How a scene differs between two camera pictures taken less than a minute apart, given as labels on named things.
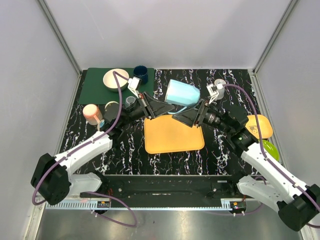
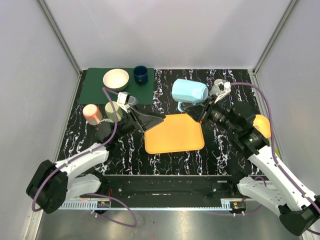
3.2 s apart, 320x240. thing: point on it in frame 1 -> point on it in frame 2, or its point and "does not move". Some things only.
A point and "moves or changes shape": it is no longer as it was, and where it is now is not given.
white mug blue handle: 182,94 moves or changes shape
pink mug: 92,114 does not move
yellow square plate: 265,127 does not move
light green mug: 112,106 does not move
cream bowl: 109,81 does not move
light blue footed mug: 219,83 -> 213,90
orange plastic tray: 165,134 does not move
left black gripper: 145,105 -> 136,119
